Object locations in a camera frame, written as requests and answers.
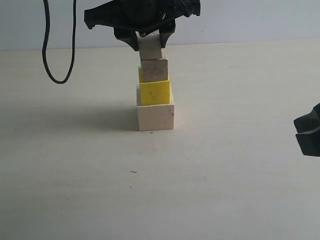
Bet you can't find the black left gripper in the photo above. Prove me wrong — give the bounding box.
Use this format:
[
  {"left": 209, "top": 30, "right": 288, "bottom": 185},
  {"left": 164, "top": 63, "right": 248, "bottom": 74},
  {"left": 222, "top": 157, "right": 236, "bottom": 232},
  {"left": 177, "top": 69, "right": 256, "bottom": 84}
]
[{"left": 84, "top": 0, "right": 201, "bottom": 52}]

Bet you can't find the small wooden cube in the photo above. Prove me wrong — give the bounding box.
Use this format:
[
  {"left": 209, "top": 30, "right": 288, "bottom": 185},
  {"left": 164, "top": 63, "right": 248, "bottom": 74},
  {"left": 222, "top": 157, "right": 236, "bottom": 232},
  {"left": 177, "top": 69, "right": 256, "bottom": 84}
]
[{"left": 138, "top": 34, "right": 163, "bottom": 61}]

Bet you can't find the medium wooden cube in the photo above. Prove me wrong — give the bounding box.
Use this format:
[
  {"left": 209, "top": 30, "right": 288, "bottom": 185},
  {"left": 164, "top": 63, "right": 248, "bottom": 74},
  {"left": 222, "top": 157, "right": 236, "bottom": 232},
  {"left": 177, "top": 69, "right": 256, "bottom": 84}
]
[{"left": 140, "top": 58, "right": 168, "bottom": 83}]

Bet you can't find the yellow foam cube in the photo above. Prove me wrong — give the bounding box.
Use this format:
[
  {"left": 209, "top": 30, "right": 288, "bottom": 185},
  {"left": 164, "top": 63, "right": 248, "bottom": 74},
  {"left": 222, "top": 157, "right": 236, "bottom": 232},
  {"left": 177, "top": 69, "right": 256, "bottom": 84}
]
[{"left": 136, "top": 66, "right": 171, "bottom": 106}]

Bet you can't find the large wooden cube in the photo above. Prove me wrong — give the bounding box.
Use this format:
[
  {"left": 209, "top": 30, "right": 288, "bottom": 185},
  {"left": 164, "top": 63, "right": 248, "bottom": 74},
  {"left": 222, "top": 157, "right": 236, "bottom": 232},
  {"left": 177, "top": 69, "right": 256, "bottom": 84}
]
[{"left": 136, "top": 86, "right": 175, "bottom": 132}]

